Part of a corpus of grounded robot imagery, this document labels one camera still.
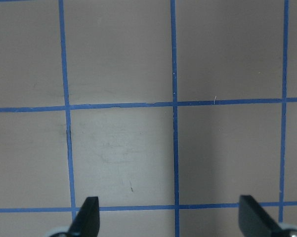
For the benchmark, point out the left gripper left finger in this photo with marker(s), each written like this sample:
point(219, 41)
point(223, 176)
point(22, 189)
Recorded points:
point(85, 224)

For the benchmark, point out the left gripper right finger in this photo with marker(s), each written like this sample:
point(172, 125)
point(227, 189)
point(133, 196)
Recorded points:
point(254, 221)

